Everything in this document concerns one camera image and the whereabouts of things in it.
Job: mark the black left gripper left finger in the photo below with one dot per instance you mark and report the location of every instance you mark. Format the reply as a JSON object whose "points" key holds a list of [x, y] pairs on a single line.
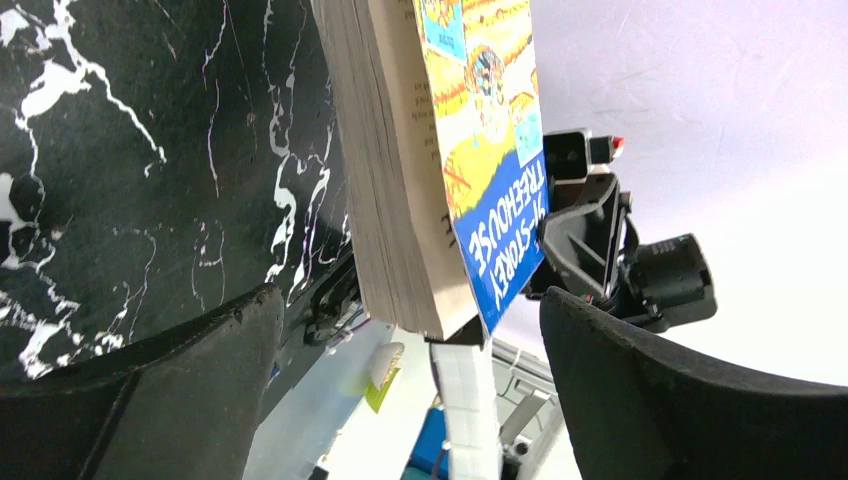
{"points": [[183, 404]]}

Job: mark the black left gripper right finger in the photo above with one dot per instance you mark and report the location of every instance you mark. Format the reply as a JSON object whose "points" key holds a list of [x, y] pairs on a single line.
{"points": [[639, 406]]}

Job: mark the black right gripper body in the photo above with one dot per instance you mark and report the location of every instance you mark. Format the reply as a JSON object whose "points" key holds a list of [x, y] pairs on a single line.
{"points": [[660, 285]]}

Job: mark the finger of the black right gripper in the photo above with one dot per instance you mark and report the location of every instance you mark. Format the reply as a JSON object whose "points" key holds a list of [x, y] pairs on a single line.
{"points": [[472, 333], [579, 239]]}

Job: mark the blue 91-storey treehouse book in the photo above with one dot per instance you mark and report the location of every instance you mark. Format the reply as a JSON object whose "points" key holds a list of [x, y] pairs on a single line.
{"points": [[438, 111]]}

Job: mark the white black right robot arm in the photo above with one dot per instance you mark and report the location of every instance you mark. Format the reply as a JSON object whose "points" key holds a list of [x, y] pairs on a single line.
{"points": [[466, 386]]}

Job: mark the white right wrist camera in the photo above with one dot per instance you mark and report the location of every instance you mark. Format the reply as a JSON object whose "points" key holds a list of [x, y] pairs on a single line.
{"points": [[573, 155]]}

